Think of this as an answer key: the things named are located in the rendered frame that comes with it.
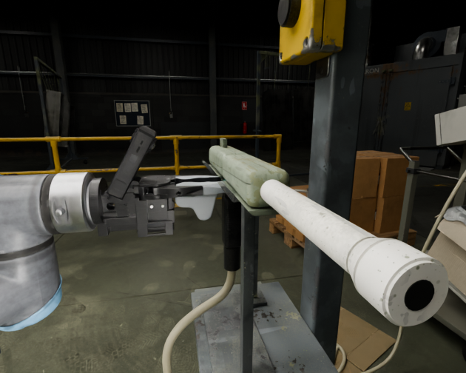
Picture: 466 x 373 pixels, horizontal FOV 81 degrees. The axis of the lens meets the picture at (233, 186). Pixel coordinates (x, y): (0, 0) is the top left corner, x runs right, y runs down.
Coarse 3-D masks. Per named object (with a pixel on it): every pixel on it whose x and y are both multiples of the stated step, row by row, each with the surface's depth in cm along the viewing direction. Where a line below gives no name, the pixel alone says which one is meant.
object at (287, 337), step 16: (272, 288) 68; (192, 304) 62; (272, 304) 62; (288, 304) 62; (256, 320) 57; (272, 320) 57; (288, 320) 57; (304, 320) 57; (272, 336) 53; (288, 336) 53; (304, 336) 53; (208, 352) 49; (272, 352) 49; (288, 352) 49; (304, 352) 49; (320, 352) 49; (208, 368) 46; (288, 368) 46; (304, 368) 46; (320, 368) 46
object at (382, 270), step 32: (224, 160) 40; (256, 160) 35; (256, 192) 28; (288, 192) 23; (224, 224) 47; (320, 224) 17; (352, 224) 16; (224, 256) 49; (352, 256) 13; (384, 256) 12; (416, 256) 11; (384, 288) 11; (416, 288) 11; (416, 320) 12
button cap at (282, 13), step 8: (280, 0) 43; (288, 0) 40; (296, 0) 40; (280, 8) 43; (288, 8) 40; (296, 8) 40; (280, 16) 43; (288, 16) 41; (296, 16) 41; (280, 24) 43; (288, 24) 42
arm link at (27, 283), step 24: (48, 240) 41; (0, 264) 37; (24, 264) 38; (48, 264) 41; (0, 288) 37; (24, 288) 39; (48, 288) 42; (0, 312) 36; (24, 312) 39; (48, 312) 42
